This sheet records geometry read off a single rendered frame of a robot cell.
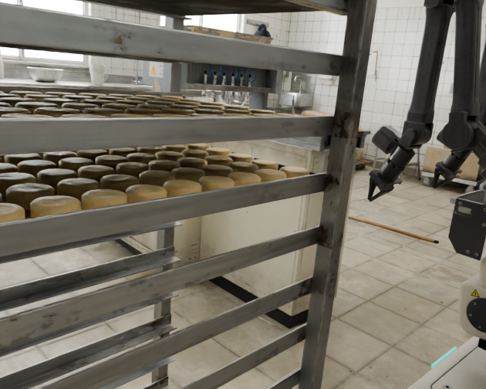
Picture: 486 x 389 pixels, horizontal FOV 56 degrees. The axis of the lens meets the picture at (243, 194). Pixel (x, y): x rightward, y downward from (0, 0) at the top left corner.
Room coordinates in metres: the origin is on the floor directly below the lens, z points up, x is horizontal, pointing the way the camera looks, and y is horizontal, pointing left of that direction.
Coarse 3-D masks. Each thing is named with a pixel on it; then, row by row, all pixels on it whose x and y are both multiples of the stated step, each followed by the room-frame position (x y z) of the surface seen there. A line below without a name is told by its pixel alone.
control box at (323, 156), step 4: (356, 148) 2.03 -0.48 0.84; (320, 152) 1.89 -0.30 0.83; (324, 152) 1.88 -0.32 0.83; (328, 152) 1.89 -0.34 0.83; (356, 152) 2.03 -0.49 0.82; (320, 156) 1.89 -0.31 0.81; (324, 156) 1.87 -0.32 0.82; (328, 156) 1.89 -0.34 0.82; (356, 156) 2.03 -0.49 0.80; (320, 160) 1.89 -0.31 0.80; (324, 160) 1.88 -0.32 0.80; (320, 164) 1.88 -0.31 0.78; (324, 164) 1.88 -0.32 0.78; (320, 168) 1.88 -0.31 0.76; (324, 168) 1.88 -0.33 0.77; (320, 172) 1.88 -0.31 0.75; (324, 172) 1.88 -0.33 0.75; (352, 176) 2.02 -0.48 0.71
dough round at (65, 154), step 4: (48, 152) 0.72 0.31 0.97; (52, 152) 0.72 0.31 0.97; (56, 152) 0.72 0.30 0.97; (60, 152) 0.72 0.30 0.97; (64, 152) 0.73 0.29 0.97; (68, 152) 0.73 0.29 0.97; (72, 152) 0.73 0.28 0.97; (44, 156) 0.70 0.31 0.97; (48, 156) 0.70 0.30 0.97; (52, 156) 0.70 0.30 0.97; (56, 156) 0.70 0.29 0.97; (60, 156) 0.70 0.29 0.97; (64, 156) 0.70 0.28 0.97; (68, 156) 0.70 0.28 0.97; (72, 156) 0.71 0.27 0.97; (76, 156) 0.72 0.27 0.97; (44, 160) 0.70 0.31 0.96; (48, 160) 0.69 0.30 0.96; (52, 160) 0.69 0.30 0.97; (56, 160) 0.69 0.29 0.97; (56, 164) 0.69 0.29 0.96
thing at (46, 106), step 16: (0, 96) 0.64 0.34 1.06; (16, 96) 0.65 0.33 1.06; (32, 96) 0.68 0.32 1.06; (48, 96) 0.69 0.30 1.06; (64, 96) 0.73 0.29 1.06; (80, 96) 0.74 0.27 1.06; (96, 96) 0.80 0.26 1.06; (112, 96) 0.80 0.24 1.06; (128, 96) 0.85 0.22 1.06; (144, 96) 0.88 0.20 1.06; (160, 96) 0.94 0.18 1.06; (176, 96) 0.95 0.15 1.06; (0, 112) 0.47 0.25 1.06; (16, 112) 0.48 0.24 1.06; (32, 112) 0.55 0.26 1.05; (48, 112) 0.51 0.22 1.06; (64, 112) 0.51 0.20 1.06; (80, 112) 0.54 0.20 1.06; (96, 112) 0.55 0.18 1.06; (112, 112) 0.55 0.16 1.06; (128, 112) 0.59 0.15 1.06; (144, 112) 0.59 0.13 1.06; (160, 112) 0.61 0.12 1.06; (176, 112) 0.63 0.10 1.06; (192, 112) 0.64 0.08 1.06; (208, 112) 0.67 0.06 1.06; (224, 112) 0.72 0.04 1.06; (240, 112) 0.71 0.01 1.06; (256, 112) 0.75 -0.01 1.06; (272, 112) 0.76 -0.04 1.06
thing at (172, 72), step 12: (168, 24) 1.02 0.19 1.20; (180, 24) 1.02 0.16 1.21; (168, 72) 1.02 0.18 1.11; (180, 72) 1.03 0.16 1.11; (168, 84) 1.02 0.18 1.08; (180, 84) 1.03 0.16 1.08; (168, 228) 1.02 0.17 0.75; (168, 240) 1.02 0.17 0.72; (168, 300) 1.03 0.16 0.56; (156, 312) 1.03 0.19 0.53; (168, 312) 1.03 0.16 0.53; (156, 372) 1.02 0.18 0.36
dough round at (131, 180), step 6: (114, 174) 0.60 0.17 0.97; (120, 174) 0.61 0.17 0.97; (126, 174) 0.61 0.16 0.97; (102, 180) 0.58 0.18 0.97; (108, 180) 0.57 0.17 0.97; (114, 180) 0.57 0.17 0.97; (120, 180) 0.58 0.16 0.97; (126, 180) 0.58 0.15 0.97; (132, 180) 0.58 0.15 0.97; (138, 180) 0.59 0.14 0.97; (102, 186) 0.57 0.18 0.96; (108, 186) 0.56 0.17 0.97; (114, 186) 0.56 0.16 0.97; (120, 186) 0.56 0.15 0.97; (126, 186) 0.57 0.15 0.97
